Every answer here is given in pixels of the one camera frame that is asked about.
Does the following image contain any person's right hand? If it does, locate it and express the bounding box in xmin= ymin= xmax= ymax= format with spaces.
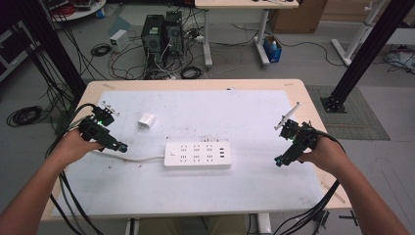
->
xmin=298 ymin=136 xmax=350 ymax=176

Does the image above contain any black computer tower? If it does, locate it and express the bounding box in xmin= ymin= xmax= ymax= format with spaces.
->
xmin=140 ymin=14 xmax=165 ymax=68
xmin=163 ymin=10 xmax=185 ymax=65

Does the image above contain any blue storage box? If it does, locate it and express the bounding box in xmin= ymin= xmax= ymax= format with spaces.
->
xmin=262 ymin=34 xmax=283 ymax=64

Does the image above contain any white power strip cable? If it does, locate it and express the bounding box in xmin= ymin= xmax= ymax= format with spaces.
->
xmin=90 ymin=149 xmax=166 ymax=164

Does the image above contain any small white box device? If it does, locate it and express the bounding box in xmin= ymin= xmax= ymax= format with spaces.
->
xmin=109 ymin=28 xmax=131 ymax=54

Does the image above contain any coiled black cable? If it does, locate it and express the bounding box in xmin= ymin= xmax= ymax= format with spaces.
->
xmin=6 ymin=105 xmax=44 ymax=128
xmin=90 ymin=42 xmax=113 ymax=58
xmin=179 ymin=66 xmax=205 ymax=80

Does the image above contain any white metal stand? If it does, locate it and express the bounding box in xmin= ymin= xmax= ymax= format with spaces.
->
xmin=330 ymin=0 xmax=388 ymax=68

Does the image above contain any round white table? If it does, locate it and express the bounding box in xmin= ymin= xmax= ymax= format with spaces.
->
xmin=41 ymin=0 xmax=108 ymax=23

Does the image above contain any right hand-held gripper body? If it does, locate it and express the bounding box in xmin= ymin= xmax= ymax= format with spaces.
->
xmin=274 ymin=101 xmax=319 ymax=165

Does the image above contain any light wooden table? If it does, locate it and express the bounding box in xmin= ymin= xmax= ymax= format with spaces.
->
xmin=40 ymin=78 xmax=353 ymax=223

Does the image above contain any white table mat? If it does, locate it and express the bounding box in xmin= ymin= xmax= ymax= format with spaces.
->
xmin=51 ymin=89 xmax=325 ymax=218

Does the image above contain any person's left hand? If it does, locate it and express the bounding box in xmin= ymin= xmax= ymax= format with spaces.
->
xmin=54 ymin=128 xmax=106 ymax=171

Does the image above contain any black right gripper cable bundle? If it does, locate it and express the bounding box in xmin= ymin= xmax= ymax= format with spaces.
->
xmin=276 ymin=127 xmax=347 ymax=235

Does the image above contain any grey floor mat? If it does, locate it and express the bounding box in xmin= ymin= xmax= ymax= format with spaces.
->
xmin=305 ymin=84 xmax=392 ymax=142

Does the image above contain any black metal frame post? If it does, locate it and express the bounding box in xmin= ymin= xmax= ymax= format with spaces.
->
xmin=320 ymin=0 xmax=415 ymax=115
xmin=11 ymin=0 xmax=88 ymax=101

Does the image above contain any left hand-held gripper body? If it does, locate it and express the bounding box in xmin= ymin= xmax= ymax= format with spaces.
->
xmin=77 ymin=101 xmax=122 ymax=152

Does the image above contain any white charger plug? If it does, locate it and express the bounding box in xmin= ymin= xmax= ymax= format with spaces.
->
xmin=137 ymin=112 xmax=157 ymax=131

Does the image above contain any black left gripper cable bundle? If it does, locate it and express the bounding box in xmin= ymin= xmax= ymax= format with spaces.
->
xmin=44 ymin=103 xmax=106 ymax=235

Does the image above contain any black gripper cable bundle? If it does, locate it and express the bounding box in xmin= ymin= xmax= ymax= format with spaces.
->
xmin=44 ymin=103 xmax=106 ymax=235
xmin=276 ymin=127 xmax=347 ymax=235

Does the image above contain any white-legged wooden desk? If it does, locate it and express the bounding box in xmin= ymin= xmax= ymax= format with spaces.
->
xmin=194 ymin=0 xmax=300 ymax=71

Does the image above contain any brown cardboard box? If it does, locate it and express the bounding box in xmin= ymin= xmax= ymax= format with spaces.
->
xmin=268 ymin=0 xmax=329 ymax=34

